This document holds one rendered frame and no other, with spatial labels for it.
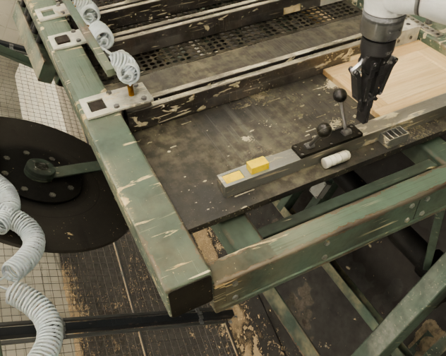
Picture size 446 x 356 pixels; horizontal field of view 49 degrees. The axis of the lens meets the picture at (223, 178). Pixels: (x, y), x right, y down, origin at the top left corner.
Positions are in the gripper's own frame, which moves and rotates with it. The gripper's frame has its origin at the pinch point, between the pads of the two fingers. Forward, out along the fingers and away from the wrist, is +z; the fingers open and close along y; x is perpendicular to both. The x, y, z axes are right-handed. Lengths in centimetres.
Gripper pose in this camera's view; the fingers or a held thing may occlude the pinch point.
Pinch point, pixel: (363, 109)
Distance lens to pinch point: 127.9
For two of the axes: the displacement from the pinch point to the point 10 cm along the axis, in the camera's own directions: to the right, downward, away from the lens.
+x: -4.4, -6.1, 6.5
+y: 9.0, -3.3, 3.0
